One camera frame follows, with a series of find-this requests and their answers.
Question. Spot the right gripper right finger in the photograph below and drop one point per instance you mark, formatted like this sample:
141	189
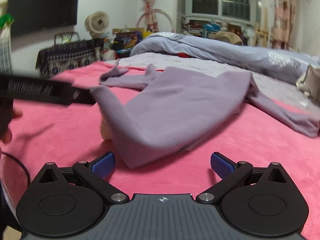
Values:
233	175

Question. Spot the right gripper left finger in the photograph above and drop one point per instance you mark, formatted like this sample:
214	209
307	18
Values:
92	175

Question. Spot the purple fleece sweater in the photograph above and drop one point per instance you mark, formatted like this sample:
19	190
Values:
157	114

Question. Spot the person's left hand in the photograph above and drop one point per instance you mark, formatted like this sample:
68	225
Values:
6	137

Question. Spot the pink fleece blanket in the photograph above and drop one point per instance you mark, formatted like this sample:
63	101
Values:
66	135

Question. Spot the patterned black storage bag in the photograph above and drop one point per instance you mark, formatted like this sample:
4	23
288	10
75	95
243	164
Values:
68	52

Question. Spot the lilac patterned bed sheet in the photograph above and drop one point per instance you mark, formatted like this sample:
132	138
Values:
273	88

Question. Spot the white desk fan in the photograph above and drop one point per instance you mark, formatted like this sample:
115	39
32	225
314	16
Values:
97	23

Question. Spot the colourful toy box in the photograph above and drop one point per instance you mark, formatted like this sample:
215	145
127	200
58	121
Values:
125	42

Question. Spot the lavender blue duvet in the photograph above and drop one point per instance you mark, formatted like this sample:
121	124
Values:
280	64

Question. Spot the black and beige jacket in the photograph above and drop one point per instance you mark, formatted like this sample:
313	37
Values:
309	82

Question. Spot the wooden easel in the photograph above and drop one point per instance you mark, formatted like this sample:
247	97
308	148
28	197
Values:
261	31

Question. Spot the pink hula hoop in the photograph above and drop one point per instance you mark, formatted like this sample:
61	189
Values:
151	22

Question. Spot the pink tied left curtain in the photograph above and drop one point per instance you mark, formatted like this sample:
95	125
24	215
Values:
150	5

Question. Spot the pink floral right curtain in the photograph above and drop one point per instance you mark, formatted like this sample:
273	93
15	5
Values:
284	18

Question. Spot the black wall television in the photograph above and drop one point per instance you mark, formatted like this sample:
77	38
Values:
36	15

